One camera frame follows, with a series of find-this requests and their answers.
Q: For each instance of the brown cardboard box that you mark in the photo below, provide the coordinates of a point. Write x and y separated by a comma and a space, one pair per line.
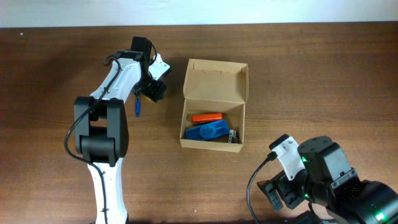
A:
215, 87

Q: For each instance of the orange stapler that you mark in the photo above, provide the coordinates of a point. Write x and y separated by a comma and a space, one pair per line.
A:
206, 118

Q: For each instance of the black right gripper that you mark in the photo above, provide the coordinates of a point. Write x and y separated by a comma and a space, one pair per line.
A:
280, 191

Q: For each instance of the small white blue box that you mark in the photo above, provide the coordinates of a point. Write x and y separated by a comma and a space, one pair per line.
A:
233, 136

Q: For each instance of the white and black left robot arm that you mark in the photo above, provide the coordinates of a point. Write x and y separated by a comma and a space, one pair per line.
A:
100, 127

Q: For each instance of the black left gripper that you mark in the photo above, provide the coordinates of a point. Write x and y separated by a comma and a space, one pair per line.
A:
154, 90

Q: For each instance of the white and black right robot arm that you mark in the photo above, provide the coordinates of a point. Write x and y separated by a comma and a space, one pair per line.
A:
317, 171

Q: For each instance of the blue plastic case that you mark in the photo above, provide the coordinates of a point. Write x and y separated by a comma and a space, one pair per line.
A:
208, 131

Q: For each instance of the blue ballpoint pen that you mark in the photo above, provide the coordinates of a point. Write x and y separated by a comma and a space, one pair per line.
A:
138, 103

